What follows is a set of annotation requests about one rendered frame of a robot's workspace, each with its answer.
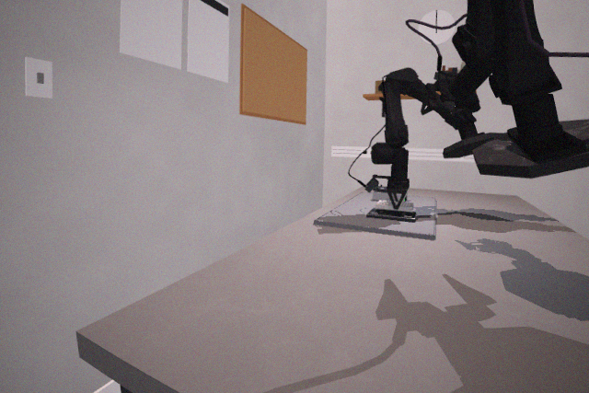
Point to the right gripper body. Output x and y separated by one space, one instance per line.
398 174

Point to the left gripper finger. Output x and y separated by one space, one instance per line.
432 103
463 112

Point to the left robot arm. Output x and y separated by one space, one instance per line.
523 78

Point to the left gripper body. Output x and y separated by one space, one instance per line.
457 90

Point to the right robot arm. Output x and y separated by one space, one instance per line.
396 132

